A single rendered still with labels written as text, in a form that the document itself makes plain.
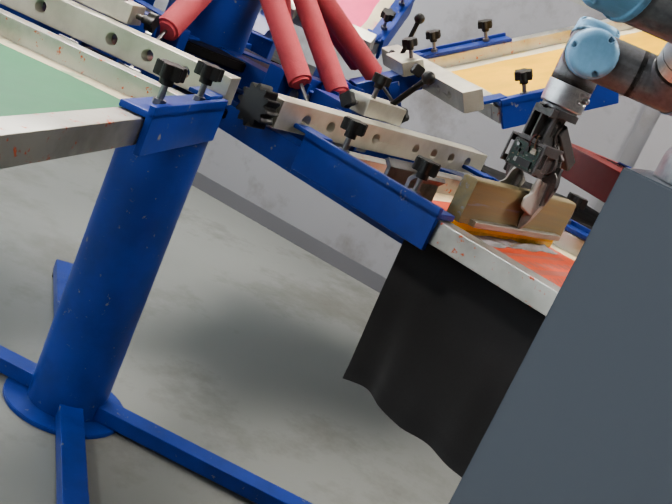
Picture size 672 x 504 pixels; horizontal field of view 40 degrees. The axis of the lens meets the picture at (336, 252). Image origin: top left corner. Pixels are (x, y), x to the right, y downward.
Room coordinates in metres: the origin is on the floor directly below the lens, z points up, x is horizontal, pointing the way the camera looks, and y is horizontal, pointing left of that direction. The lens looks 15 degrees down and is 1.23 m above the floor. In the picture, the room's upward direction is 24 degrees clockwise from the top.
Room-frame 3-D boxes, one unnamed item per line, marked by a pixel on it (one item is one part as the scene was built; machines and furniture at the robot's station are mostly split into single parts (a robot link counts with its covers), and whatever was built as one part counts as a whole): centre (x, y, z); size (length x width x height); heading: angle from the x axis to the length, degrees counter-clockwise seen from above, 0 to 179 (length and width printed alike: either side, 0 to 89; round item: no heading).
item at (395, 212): (1.45, -0.01, 0.98); 0.30 x 0.05 x 0.07; 54
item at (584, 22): (1.59, -0.25, 1.30); 0.09 x 0.08 x 0.11; 174
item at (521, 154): (1.58, -0.24, 1.14); 0.09 x 0.08 x 0.12; 144
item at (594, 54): (1.49, -0.25, 1.30); 0.11 x 0.11 x 0.08; 84
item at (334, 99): (1.86, 0.09, 1.02); 0.17 x 0.06 x 0.05; 54
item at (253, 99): (1.51, 0.21, 1.02); 0.07 x 0.06 x 0.07; 54
